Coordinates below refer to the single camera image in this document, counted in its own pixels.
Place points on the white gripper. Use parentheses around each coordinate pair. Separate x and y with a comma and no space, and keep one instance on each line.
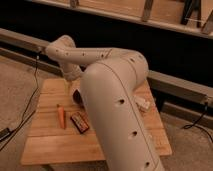
(71,72)

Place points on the translucent white ceramic cup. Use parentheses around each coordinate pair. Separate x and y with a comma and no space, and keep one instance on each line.
(74,86)

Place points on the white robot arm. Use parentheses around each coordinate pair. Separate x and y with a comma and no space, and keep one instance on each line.
(108,77)

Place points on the dark brown ceramic bowl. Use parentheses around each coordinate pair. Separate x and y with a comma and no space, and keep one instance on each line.
(77,98)

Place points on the orange carrot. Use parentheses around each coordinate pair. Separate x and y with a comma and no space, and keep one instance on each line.
(61,116)

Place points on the dark snack bar packet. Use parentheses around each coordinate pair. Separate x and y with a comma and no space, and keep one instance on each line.
(79,122)

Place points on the white squeeze bottle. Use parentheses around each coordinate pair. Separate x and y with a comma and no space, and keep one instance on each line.
(142,103)

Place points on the black power adapter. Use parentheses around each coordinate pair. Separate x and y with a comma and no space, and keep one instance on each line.
(4,134)

